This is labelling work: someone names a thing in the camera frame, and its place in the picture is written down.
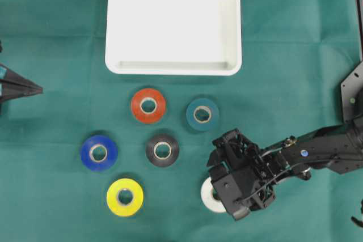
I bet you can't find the red tape roll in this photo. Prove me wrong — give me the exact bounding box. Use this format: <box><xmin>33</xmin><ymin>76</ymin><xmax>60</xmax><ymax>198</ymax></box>
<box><xmin>130</xmin><ymin>88</ymin><xmax>166</xmax><ymax>124</ymax></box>

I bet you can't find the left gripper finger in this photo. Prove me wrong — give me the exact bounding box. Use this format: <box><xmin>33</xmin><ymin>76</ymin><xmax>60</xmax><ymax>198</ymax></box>
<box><xmin>1</xmin><ymin>64</ymin><xmax>43</xmax><ymax>90</ymax></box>
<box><xmin>1</xmin><ymin>90</ymin><xmax>43</xmax><ymax>105</ymax></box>

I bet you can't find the white tape roll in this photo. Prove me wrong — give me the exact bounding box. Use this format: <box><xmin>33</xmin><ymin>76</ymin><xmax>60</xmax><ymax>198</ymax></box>
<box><xmin>200</xmin><ymin>177</ymin><xmax>226</xmax><ymax>213</ymax></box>

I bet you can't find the white plastic case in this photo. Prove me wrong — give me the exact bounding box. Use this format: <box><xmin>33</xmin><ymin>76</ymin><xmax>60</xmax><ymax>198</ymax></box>
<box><xmin>104</xmin><ymin>0</ymin><xmax>242</xmax><ymax>76</ymax></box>

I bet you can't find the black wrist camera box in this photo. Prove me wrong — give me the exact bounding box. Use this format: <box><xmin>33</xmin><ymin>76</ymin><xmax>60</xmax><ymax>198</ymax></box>
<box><xmin>209</xmin><ymin>164</ymin><xmax>268</xmax><ymax>220</ymax></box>

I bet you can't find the blue tape roll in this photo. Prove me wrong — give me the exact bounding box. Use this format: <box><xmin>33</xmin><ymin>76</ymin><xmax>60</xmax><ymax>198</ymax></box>
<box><xmin>80</xmin><ymin>135</ymin><xmax>118</xmax><ymax>171</ymax></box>

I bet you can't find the black tape roll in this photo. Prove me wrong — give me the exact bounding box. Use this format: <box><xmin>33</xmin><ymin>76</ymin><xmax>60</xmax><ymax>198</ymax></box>
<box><xmin>146</xmin><ymin>134</ymin><xmax>180</xmax><ymax>167</ymax></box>

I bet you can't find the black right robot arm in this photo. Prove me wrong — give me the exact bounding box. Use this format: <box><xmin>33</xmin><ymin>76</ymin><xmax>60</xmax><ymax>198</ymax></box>
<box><xmin>207</xmin><ymin>65</ymin><xmax>362</xmax><ymax>220</ymax></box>

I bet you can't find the green table cloth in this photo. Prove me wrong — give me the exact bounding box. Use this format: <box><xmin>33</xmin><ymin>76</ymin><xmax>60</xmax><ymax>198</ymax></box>
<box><xmin>1</xmin><ymin>0</ymin><xmax>362</xmax><ymax>241</ymax></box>

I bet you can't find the teal green tape roll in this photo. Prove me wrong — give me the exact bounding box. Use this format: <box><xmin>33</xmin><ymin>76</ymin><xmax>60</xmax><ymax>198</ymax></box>
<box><xmin>186</xmin><ymin>97</ymin><xmax>220</xmax><ymax>131</ymax></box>

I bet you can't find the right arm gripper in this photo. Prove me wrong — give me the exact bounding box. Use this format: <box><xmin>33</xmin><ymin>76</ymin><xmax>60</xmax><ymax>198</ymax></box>
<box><xmin>206</xmin><ymin>129</ymin><xmax>286</xmax><ymax>208</ymax></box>

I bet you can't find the yellow tape roll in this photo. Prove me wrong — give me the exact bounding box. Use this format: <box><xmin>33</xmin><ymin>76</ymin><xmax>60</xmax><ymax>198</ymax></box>
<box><xmin>106</xmin><ymin>178</ymin><xmax>144</xmax><ymax>217</ymax></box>

